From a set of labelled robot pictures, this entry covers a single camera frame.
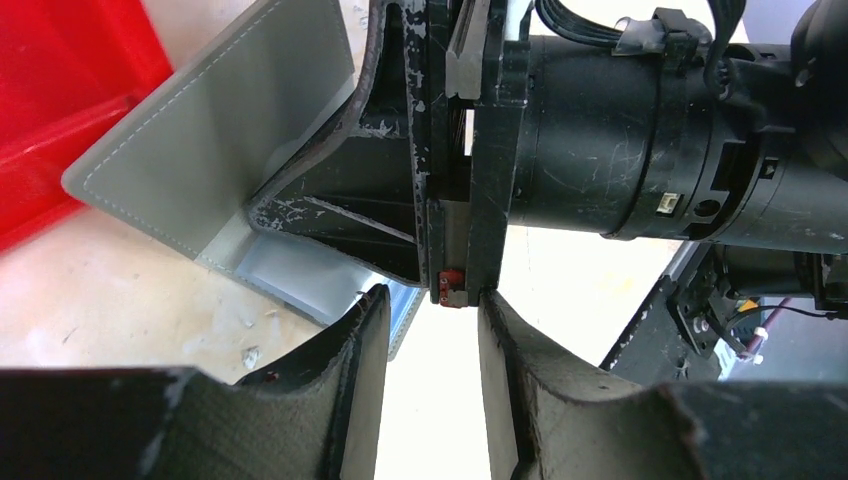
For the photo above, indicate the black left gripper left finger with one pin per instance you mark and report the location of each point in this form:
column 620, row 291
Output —
column 314, row 413

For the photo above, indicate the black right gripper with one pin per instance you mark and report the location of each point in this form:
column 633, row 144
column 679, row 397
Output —
column 662, row 129

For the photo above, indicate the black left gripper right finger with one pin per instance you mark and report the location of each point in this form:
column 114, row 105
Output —
column 551, row 415

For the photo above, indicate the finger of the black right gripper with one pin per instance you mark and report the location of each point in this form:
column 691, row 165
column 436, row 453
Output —
column 355, row 186

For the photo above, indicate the grey card holder wallet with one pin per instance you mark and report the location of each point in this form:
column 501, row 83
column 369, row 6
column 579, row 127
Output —
column 183, row 164

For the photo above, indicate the red plastic bin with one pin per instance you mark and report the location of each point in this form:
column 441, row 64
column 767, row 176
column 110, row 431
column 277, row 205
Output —
column 70, row 70

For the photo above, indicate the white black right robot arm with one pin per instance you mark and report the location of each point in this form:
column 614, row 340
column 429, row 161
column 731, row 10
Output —
column 815, row 102

